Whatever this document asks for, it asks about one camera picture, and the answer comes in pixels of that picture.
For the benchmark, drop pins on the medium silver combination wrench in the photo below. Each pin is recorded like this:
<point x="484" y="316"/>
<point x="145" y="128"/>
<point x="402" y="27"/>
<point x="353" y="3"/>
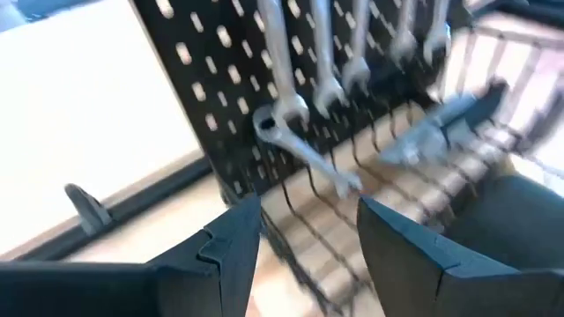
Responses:
<point x="360" y="35"/>

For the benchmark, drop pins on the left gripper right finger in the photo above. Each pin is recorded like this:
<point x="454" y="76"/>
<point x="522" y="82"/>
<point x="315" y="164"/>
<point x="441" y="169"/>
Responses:
<point x="423" y="273"/>

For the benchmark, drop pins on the long silver combination wrench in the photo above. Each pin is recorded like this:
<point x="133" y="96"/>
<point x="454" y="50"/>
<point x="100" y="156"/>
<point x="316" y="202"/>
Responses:
<point x="279" y="53"/>

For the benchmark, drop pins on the black metal table frame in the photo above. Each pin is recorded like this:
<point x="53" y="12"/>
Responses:
<point x="132" y="207"/>

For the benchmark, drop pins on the black pegboard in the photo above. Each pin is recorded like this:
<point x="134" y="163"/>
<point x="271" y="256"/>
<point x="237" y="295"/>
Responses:
<point x="211" y="53"/>

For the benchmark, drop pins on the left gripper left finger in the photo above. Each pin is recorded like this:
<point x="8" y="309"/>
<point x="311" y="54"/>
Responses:
<point x="198" y="282"/>

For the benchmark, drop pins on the tan wooden desk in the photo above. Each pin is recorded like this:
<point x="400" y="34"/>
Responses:
<point x="88" y="110"/>

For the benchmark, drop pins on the short silver combination wrench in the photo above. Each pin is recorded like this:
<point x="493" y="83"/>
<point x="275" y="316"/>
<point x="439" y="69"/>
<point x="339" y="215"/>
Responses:
<point x="324" y="44"/>

